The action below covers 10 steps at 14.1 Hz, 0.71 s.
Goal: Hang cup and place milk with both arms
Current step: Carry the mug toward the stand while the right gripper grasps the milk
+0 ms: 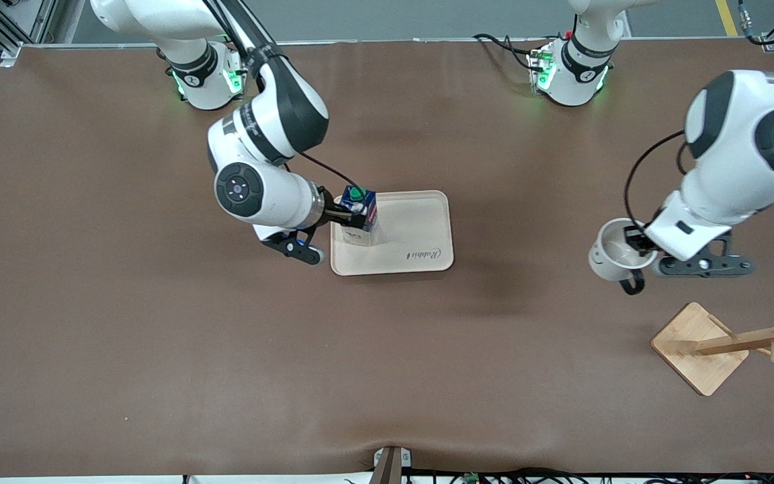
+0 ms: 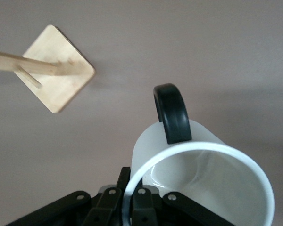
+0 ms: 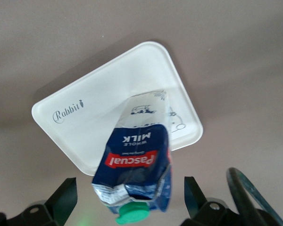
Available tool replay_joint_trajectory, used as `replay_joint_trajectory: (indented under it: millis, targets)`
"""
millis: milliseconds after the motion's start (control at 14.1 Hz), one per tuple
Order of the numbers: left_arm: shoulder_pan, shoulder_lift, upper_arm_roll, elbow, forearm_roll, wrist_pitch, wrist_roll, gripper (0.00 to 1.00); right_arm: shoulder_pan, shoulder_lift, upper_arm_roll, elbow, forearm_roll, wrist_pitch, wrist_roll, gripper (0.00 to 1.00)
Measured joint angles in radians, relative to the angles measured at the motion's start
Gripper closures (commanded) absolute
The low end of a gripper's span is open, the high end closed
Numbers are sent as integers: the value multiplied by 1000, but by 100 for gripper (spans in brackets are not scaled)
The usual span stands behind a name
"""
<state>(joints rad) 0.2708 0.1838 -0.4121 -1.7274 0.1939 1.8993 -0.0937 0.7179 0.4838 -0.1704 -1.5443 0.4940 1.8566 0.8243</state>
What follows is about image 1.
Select blue milk carton green cap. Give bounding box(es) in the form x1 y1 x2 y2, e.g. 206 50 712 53
335 186 379 249

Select white smiley mug black handle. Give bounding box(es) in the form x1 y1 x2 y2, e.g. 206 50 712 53
588 218 660 297

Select cream rectangular plastic tray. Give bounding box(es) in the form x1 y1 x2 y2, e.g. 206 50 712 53
330 190 455 277

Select wooden mug tree rack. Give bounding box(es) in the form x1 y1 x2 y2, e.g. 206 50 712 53
650 296 774 397

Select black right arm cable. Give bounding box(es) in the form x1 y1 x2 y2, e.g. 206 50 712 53
202 0 369 197

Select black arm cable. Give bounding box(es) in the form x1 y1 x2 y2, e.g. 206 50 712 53
623 130 689 233
202 0 369 197

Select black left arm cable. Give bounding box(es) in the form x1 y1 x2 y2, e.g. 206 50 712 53
623 130 689 233

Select black left arm base cables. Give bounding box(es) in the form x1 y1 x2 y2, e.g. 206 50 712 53
472 32 544 76

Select metal table edge bracket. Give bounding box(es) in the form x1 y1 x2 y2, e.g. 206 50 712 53
372 445 413 484

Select aluminium frame profile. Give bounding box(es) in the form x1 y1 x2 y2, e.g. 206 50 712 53
0 0 85 56

